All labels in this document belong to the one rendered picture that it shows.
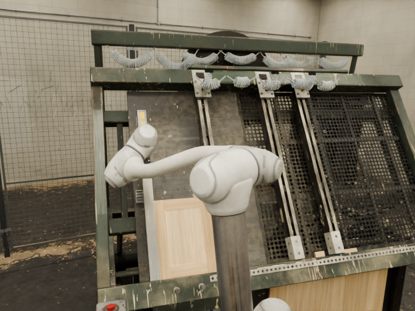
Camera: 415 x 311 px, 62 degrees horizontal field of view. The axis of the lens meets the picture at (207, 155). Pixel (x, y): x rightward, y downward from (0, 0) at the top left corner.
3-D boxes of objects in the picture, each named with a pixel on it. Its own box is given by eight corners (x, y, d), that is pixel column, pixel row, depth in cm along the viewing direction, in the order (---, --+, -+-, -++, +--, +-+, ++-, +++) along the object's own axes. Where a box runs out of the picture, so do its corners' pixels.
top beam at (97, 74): (91, 91, 201) (90, 81, 192) (91, 76, 205) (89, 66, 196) (394, 93, 263) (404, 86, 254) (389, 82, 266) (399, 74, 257)
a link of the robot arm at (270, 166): (244, 139, 120) (220, 144, 110) (291, 147, 109) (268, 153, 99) (242, 174, 123) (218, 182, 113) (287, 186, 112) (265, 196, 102)
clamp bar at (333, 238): (325, 255, 201) (351, 251, 179) (283, 81, 240) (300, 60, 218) (340, 253, 204) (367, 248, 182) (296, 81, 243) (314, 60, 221)
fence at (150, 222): (149, 281, 172) (150, 281, 169) (136, 113, 204) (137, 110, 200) (159, 279, 174) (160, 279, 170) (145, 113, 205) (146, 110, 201)
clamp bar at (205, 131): (215, 271, 182) (228, 268, 160) (188, 79, 221) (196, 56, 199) (232, 268, 185) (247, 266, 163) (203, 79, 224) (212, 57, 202)
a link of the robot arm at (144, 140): (141, 130, 155) (123, 151, 150) (143, 114, 141) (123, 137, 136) (160, 144, 155) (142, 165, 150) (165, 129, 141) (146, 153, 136)
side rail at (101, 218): (98, 289, 171) (97, 289, 161) (92, 95, 207) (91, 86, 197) (110, 287, 173) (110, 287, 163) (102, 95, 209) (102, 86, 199)
